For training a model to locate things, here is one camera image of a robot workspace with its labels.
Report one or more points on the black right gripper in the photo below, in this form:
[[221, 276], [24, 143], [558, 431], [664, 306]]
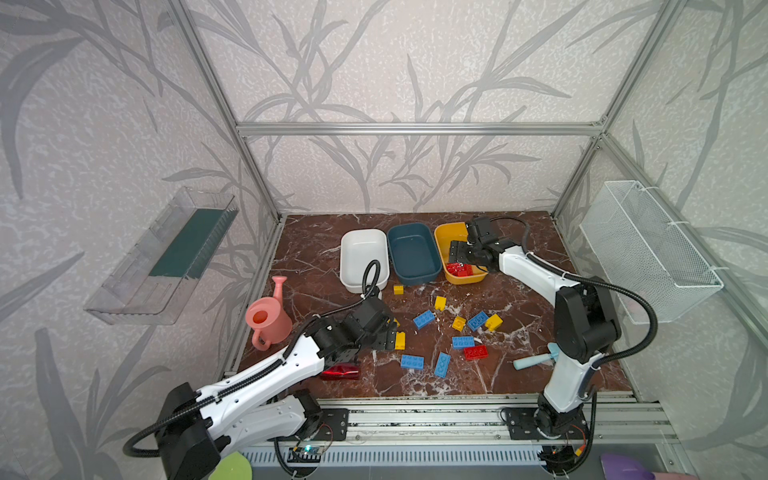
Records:
[[462, 257]]

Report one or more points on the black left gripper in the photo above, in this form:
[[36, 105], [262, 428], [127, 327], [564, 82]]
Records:
[[387, 336]]

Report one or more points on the yellow lego brick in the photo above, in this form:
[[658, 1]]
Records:
[[493, 323], [400, 341], [459, 324]]

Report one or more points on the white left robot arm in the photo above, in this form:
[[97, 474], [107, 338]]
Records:
[[197, 428]]

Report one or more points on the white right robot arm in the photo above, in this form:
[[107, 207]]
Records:
[[586, 324]]

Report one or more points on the yellow plastic bin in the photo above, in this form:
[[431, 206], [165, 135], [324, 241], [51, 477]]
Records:
[[448, 236]]

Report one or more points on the blue lego brick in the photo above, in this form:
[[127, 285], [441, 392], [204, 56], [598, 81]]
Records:
[[442, 365], [424, 319], [412, 362], [462, 342], [477, 321]]

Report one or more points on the dark teal plastic bin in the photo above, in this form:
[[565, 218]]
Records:
[[414, 254]]

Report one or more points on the white plastic bin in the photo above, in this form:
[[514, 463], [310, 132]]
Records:
[[357, 249]]

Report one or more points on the pink watering can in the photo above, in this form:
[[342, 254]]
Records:
[[266, 317]]

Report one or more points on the green scraper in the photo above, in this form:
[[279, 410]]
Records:
[[233, 467]]

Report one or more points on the purple object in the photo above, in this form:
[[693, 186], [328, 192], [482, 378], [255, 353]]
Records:
[[619, 467]]

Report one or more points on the white wire basket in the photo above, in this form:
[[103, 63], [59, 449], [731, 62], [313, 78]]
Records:
[[641, 248]]

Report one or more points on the clear wall shelf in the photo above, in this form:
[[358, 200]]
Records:
[[156, 278]]

